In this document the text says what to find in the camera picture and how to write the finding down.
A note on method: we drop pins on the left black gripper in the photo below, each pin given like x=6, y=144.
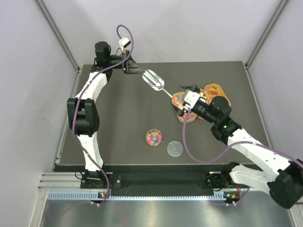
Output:
x=126, y=62

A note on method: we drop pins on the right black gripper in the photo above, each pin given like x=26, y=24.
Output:
x=193, y=88

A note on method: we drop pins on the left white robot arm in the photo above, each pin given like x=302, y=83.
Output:
x=83, y=116

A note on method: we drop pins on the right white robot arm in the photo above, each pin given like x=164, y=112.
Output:
x=280, y=175

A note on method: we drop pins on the yellow tray mixed candies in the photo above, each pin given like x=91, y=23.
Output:
x=213, y=90

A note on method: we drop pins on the orange tray translucent star candies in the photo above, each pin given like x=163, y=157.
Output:
x=177, y=101

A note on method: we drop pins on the round grey jar lid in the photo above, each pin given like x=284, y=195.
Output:
x=175, y=148

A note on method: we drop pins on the clear round plastic jar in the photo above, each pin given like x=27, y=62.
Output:
x=153, y=137

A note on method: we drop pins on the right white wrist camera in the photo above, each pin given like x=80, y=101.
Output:
x=189, y=99

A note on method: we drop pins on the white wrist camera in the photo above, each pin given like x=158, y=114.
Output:
x=124, y=43
x=189, y=99

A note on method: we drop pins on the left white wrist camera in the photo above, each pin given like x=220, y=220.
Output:
x=124, y=43

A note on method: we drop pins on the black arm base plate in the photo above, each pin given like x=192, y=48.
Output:
x=201, y=176

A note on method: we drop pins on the aluminium frame rail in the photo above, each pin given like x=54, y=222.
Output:
x=66, y=181

